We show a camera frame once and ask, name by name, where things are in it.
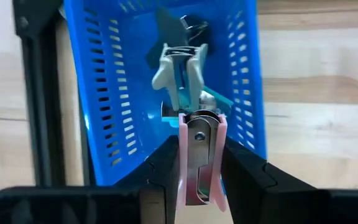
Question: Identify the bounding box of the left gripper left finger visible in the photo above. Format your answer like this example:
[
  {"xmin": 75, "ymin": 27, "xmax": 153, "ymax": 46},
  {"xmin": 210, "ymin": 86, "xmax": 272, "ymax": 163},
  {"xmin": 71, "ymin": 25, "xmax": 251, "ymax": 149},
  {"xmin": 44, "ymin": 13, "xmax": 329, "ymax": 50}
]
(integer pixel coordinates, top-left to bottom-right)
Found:
[{"xmin": 0, "ymin": 135, "xmax": 180, "ymax": 224}]

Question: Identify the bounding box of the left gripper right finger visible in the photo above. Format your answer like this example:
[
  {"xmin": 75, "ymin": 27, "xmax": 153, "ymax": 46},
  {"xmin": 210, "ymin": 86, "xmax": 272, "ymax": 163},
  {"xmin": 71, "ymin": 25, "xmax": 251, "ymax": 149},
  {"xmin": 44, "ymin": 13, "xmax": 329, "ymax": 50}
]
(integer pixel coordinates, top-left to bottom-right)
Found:
[{"xmin": 221, "ymin": 136, "xmax": 358, "ymax": 224}]

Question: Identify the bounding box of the pink staple remover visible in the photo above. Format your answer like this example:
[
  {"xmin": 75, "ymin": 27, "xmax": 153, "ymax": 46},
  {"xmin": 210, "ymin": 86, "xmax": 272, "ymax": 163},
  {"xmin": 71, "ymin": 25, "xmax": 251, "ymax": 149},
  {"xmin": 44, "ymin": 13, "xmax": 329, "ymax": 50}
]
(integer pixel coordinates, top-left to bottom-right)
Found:
[{"xmin": 175, "ymin": 108, "xmax": 229, "ymax": 213}]

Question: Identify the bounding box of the white staple remover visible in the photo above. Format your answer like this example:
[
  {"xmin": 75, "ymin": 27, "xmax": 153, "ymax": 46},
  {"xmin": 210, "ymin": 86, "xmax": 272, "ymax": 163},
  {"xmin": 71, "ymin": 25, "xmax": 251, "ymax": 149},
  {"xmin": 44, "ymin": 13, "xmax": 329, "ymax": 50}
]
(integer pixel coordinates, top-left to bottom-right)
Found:
[{"xmin": 150, "ymin": 42, "xmax": 210, "ymax": 113}]

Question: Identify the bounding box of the black staple remover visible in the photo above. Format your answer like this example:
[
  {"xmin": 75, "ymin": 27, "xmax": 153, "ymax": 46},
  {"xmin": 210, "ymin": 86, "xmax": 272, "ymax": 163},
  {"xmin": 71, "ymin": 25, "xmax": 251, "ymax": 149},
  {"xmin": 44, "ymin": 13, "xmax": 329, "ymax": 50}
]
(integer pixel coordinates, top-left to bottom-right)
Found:
[{"xmin": 144, "ymin": 6, "xmax": 216, "ymax": 70}]

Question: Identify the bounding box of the blue plastic basket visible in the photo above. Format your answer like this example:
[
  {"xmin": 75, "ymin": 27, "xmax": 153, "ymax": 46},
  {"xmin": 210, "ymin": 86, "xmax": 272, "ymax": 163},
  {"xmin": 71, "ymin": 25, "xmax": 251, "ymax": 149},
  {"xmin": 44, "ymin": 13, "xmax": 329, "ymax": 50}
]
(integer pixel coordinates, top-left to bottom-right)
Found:
[{"xmin": 62, "ymin": 0, "xmax": 268, "ymax": 187}]

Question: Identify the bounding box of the black aluminium table frame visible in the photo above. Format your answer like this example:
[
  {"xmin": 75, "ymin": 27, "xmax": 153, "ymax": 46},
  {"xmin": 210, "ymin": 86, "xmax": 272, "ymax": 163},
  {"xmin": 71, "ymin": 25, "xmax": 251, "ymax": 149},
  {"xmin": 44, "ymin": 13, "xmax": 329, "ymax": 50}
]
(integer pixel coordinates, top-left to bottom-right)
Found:
[{"xmin": 12, "ymin": 0, "xmax": 96, "ymax": 187}]

